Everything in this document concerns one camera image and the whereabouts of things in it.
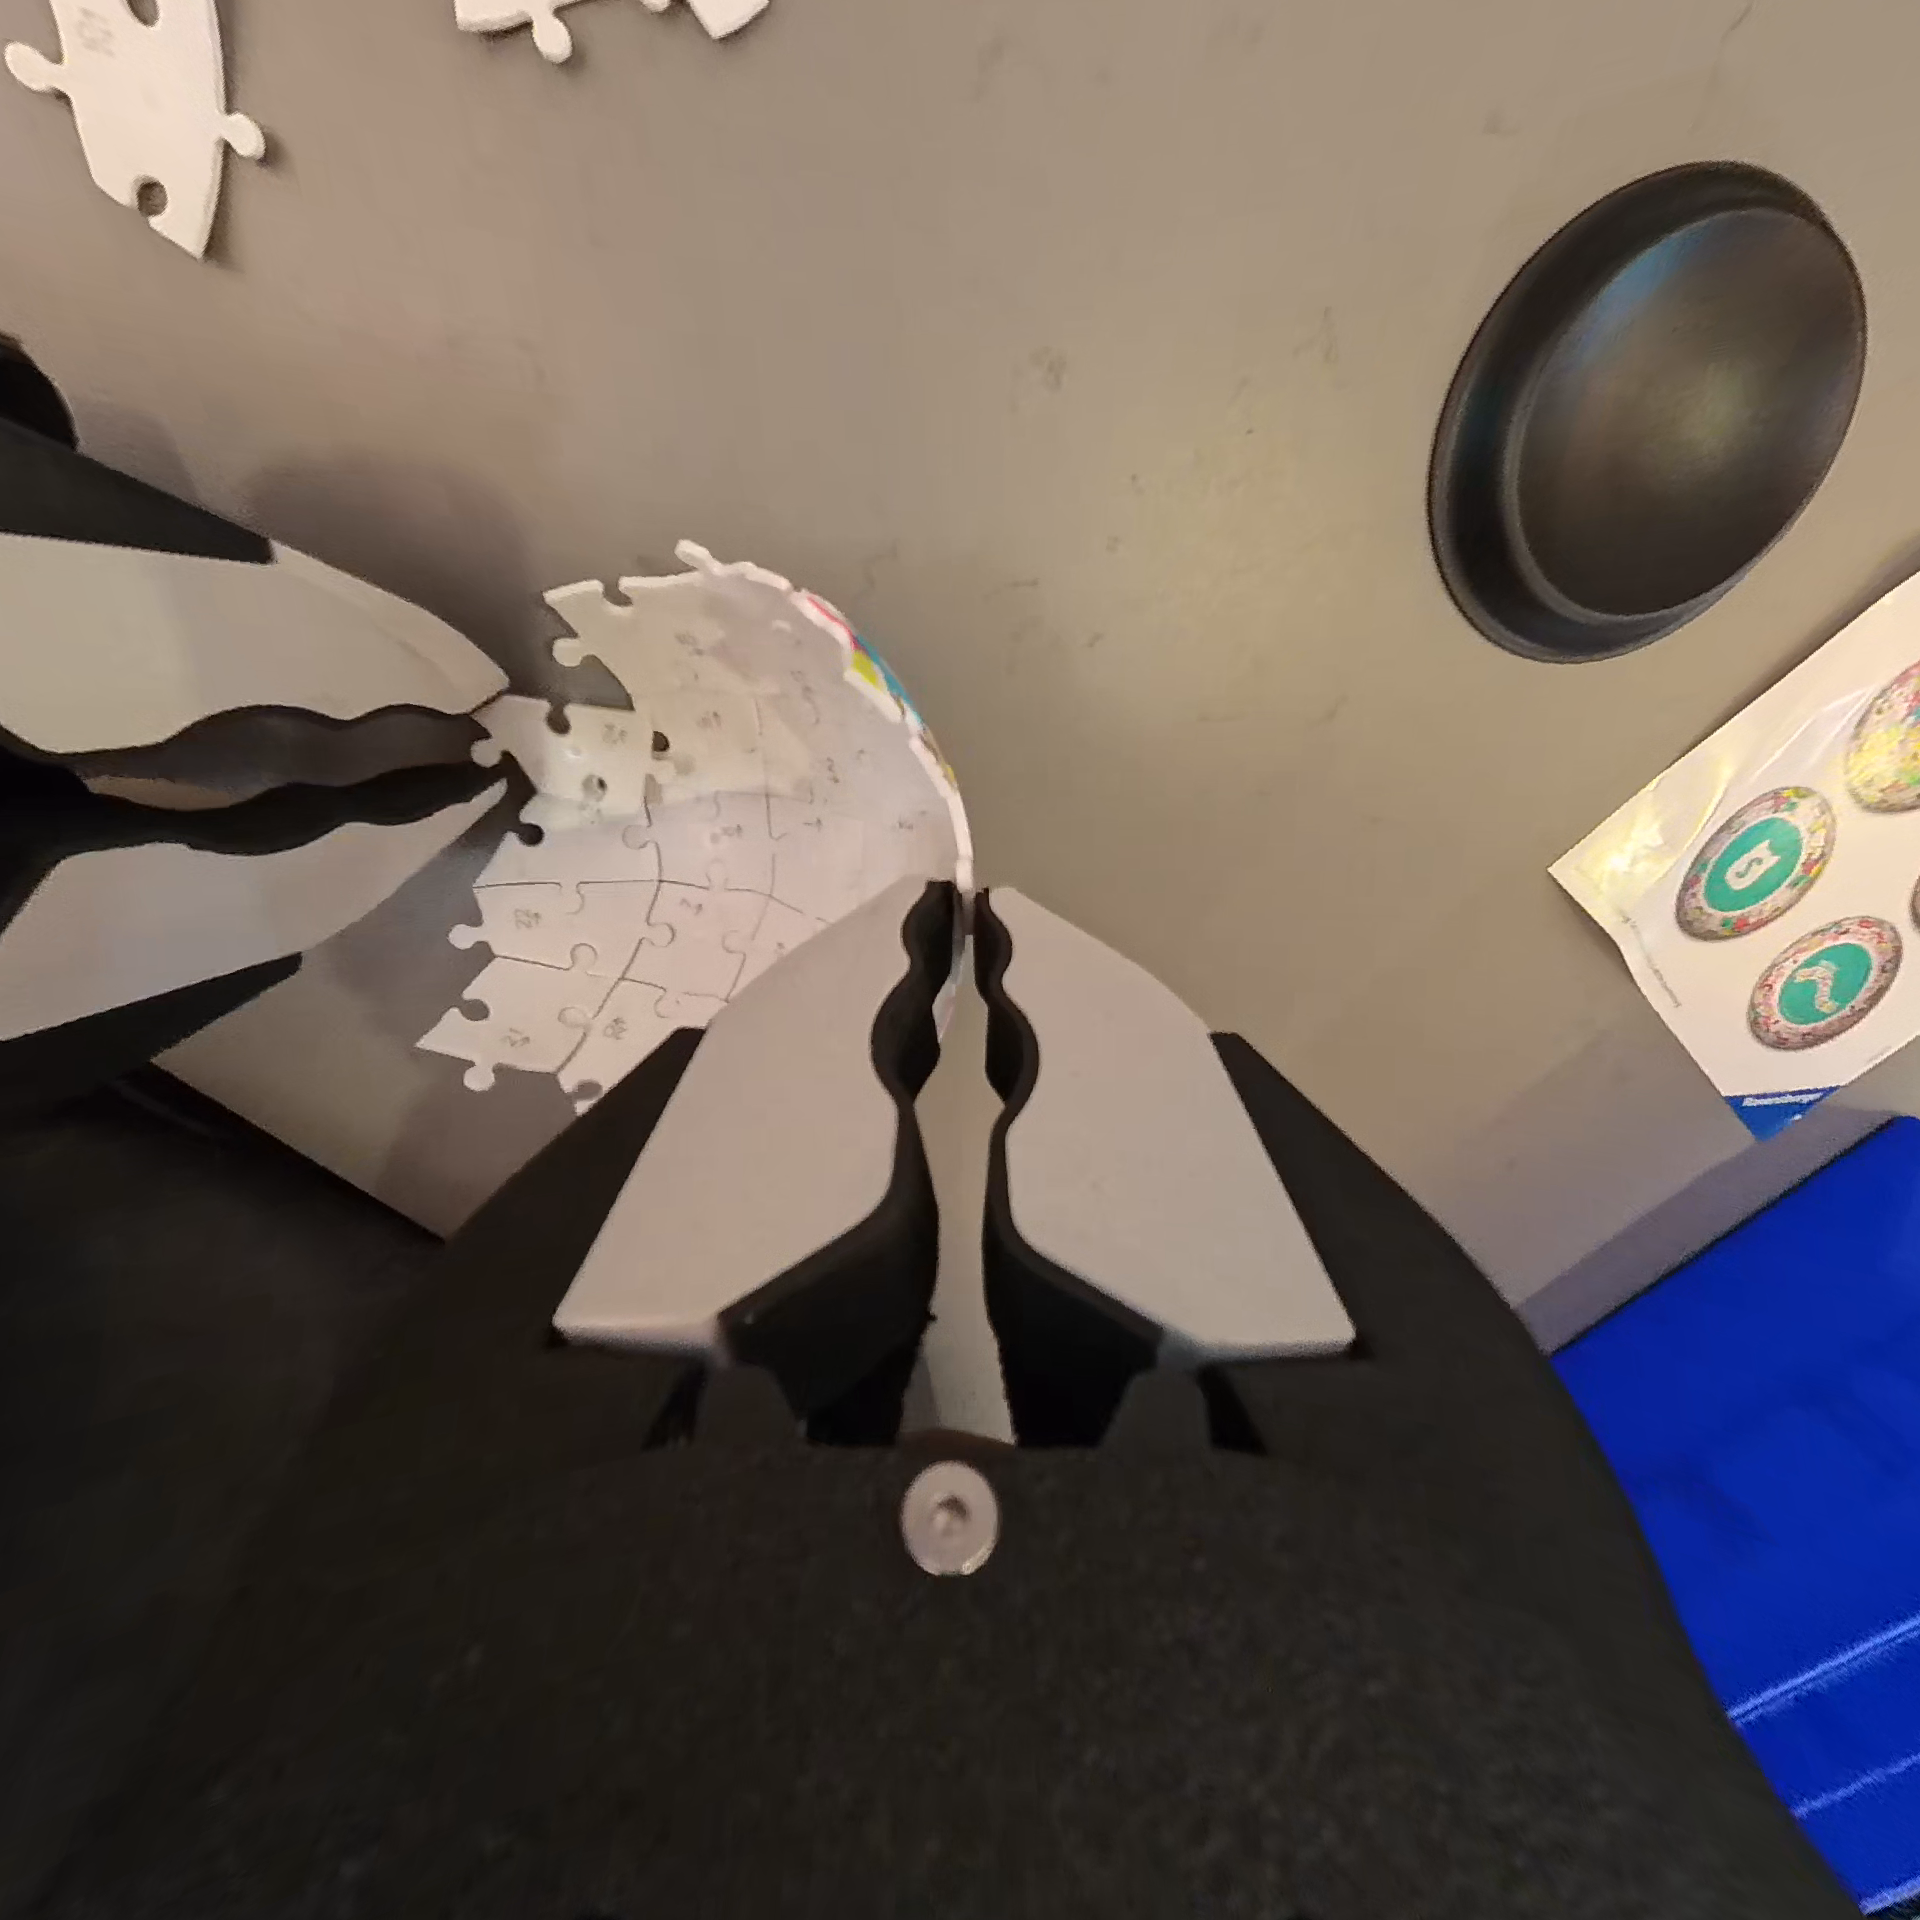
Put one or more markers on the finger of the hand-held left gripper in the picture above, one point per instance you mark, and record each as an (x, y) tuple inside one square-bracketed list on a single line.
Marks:
[(194, 932), (224, 646)]

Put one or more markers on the person's dark trousers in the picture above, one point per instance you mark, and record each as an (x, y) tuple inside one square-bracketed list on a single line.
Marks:
[(150, 1501)]

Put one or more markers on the black round puzzle stand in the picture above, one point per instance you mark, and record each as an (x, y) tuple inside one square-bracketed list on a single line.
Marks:
[(1665, 406)]

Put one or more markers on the single white puzzle piece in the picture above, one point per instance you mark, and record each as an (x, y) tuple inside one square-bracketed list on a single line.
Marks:
[(586, 757)]

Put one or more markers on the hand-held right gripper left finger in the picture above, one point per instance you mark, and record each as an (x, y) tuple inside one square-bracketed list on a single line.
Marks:
[(734, 1184)]

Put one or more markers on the white paper sheet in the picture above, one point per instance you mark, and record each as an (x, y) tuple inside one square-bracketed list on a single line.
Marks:
[(1695, 902)]

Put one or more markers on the group of puzzle pieces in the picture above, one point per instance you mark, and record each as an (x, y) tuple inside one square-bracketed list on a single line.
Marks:
[(150, 106)]

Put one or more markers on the partly built puzzle ball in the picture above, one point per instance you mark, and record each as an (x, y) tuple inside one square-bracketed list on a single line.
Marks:
[(750, 840)]

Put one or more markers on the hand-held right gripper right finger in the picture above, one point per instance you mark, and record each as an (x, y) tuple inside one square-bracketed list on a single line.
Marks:
[(1161, 1184)]

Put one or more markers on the blue bin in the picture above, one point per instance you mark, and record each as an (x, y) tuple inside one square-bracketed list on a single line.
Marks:
[(1769, 1501)]

